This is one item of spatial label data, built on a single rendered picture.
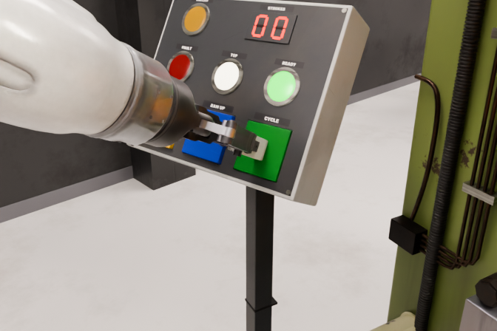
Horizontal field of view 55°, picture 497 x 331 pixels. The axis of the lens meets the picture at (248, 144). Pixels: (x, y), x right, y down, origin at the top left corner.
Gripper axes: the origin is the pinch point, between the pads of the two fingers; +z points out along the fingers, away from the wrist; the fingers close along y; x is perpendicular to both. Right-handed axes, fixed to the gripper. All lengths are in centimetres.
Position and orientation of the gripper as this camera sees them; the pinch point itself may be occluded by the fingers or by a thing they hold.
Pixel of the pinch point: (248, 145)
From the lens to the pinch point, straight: 64.6
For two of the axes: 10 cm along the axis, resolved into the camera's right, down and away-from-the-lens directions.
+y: 8.0, 2.3, -5.5
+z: 5.2, 2.0, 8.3
